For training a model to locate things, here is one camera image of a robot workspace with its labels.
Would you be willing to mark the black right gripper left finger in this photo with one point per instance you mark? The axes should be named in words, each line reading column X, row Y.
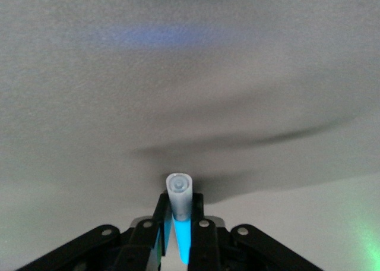
column 142, row 241

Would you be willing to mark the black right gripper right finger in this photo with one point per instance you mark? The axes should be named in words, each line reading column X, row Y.
column 205, row 241

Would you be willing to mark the blue marker with clear cap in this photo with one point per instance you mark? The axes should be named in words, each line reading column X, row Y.
column 179, row 199

